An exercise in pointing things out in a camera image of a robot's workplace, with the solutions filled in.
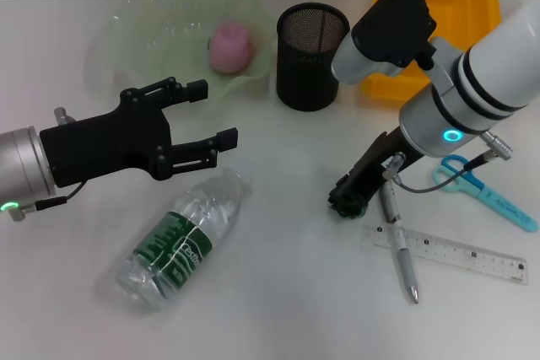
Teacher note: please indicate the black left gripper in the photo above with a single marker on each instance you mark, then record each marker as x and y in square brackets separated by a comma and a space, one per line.
[109, 145]

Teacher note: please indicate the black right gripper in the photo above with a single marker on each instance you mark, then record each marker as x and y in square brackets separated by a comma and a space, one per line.
[379, 166]

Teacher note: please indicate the green plastic wrapper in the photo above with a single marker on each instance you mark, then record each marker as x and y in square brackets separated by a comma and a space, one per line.
[352, 213]

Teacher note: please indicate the pink peach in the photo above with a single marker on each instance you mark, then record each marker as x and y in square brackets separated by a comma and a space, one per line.
[232, 48]

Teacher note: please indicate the silver ballpoint pen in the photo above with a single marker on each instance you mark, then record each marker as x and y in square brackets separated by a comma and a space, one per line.
[407, 267]

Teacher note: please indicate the clear plastic ruler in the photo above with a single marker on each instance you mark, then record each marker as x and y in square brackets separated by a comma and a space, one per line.
[464, 256]

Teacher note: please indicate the clear green-label water bottle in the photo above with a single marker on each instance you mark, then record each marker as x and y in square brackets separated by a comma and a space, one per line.
[177, 250]

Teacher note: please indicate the light blue scissors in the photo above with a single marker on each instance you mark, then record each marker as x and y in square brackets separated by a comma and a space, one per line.
[502, 204]

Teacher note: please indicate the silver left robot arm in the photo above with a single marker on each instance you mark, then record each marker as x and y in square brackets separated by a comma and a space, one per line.
[21, 162]

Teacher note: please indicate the green glass fruit plate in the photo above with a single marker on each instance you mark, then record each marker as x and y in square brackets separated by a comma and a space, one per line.
[169, 31]

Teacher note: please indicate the black mesh pen holder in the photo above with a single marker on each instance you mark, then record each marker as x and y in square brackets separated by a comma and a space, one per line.
[312, 77]

